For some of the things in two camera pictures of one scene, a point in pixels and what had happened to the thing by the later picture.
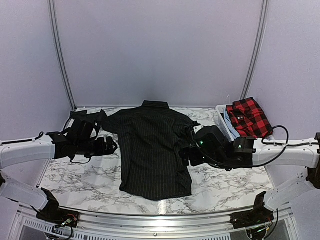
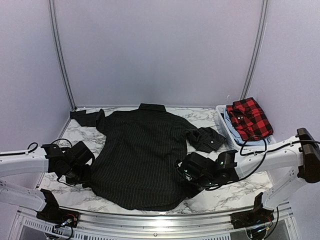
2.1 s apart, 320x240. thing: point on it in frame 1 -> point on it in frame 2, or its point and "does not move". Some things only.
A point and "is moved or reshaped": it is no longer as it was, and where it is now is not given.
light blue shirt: [233, 130] does not move
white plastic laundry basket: [222, 123] does not move
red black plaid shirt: [248, 119] does not move
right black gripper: [184, 154] -> [190, 192]
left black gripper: [102, 150] -> [86, 177]
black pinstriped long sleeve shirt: [152, 137] is moved or reshaped
